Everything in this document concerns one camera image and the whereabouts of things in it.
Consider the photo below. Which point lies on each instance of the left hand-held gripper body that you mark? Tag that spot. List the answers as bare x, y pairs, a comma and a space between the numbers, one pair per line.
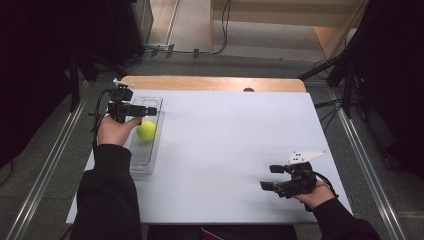
121, 106

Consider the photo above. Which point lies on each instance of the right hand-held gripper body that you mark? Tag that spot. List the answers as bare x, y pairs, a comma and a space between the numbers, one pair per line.
300, 181

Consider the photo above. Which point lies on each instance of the yellow tennis ball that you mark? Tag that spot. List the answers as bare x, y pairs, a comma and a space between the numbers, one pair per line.
146, 130

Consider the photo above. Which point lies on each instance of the clear plastic tray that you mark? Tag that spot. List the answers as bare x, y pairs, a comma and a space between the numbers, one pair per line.
146, 156

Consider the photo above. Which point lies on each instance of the person's right hand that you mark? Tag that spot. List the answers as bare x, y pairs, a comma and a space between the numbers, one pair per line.
315, 197

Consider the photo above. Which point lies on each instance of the person's left hand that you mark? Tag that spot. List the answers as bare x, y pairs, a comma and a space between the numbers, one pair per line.
113, 133

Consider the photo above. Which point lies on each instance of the white table board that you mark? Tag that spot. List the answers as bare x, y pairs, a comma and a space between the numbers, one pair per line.
226, 160

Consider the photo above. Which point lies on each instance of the black metal stand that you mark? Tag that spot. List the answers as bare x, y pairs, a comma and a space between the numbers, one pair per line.
74, 83
346, 86

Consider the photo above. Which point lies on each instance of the dark cabinet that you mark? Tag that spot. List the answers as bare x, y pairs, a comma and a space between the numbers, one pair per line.
130, 30

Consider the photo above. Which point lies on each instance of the black table grommet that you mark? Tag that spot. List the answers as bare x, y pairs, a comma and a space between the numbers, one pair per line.
248, 89

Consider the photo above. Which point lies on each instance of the light wooden shelf unit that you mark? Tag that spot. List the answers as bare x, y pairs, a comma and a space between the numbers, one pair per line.
283, 13

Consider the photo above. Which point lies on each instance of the metal floor rail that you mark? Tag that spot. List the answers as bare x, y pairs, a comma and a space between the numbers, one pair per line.
370, 173
43, 173

